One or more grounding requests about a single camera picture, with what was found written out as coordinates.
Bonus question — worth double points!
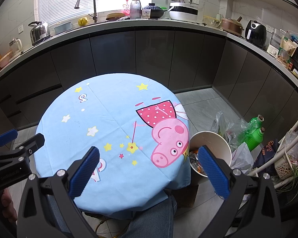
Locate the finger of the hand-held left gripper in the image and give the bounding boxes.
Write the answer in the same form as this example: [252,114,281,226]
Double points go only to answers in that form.
[0,133,45,169]
[0,129,18,152]

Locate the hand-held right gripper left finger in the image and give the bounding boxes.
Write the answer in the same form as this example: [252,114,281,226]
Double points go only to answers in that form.
[16,146,100,238]

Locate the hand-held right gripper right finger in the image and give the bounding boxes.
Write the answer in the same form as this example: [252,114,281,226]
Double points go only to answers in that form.
[196,145,284,238]

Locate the orange snack bag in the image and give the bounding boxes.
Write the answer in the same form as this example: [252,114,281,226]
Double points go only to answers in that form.
[189,149,209,177]

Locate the white paper bucket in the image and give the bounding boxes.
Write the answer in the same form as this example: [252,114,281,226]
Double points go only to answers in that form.
[189,131,232,178]

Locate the person's left hand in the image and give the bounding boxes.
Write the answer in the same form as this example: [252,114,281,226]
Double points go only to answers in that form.
[0,188,18,225]

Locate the white plastic bag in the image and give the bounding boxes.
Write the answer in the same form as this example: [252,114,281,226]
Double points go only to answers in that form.
[230,141,254,172]

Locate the person's left jeans leg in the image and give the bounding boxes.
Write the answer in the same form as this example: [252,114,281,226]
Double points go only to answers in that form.
[47,193,73,231]

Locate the person's jeans leg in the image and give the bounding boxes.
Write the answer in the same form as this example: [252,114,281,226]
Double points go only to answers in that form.
[119,193,177,238]
[47,193,73,231]

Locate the clear plastic bag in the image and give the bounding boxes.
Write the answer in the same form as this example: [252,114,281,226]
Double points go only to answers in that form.
[212,111,254,152]

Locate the navy shopping bag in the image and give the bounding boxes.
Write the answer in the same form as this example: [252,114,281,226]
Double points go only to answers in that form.
[253,139,280,177]

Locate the green plastic bottle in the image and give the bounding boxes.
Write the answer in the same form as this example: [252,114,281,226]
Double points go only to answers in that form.
[248,115,264,135]
[246,127,266,152]

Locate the blue cartoon printed tablecloth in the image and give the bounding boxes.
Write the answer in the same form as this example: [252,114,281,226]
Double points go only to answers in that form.
[35,73,191,220]

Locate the person's right jeans leg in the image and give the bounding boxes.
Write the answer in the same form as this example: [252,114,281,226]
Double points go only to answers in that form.
[119,193,177,238]

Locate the beige plastic basket rack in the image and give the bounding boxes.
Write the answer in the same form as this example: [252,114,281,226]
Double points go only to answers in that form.
[251,111,298,189]

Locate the green chives bunch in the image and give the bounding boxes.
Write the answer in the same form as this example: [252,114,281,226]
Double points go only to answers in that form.
[279,165,298,199]

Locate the glass teapot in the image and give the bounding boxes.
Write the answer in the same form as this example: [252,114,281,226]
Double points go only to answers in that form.
[9,38,24,54]

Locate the steel kettle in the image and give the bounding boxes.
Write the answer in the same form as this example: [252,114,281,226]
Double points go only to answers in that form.
[28,21,51,44]

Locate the light blue basin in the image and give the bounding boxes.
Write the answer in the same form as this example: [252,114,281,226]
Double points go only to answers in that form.
[54,21,72,34]

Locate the grey kitchen counter cabinets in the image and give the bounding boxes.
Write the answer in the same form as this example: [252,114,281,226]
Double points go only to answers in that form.
[0,17,298,154]

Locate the beige snack bag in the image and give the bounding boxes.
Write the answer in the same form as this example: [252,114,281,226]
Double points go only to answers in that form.
[277,35,298,70]

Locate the white food steamer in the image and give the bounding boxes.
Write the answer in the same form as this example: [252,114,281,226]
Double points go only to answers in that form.
[267,28,287,58]

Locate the black air fryer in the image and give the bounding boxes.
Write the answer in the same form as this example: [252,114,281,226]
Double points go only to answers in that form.
[245,20,267,48]

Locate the copper pot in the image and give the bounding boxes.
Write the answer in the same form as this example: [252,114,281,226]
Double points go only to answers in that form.
[221,17,244,35]

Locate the clear glass bowl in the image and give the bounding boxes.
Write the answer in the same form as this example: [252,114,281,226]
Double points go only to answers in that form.
[204,15,223,28]

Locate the yellow brown bowl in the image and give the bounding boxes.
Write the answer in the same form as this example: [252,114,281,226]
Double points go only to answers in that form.
[105,12,125,21]

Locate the steel kitchen faucet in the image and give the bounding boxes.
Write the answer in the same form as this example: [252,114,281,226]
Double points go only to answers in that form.
[74,0,98,22]

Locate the white electric cooker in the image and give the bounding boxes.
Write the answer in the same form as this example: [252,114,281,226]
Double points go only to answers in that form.
[168,2,199,21]

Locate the dark blue casserole pot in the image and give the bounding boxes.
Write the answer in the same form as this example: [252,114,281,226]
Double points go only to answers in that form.
[142,3,167,19]

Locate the glass jar red lid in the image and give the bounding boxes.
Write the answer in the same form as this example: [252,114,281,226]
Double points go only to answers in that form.
[130,0,142,19]

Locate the yellow cable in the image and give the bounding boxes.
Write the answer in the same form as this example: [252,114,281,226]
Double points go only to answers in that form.
[94,218,130,238]

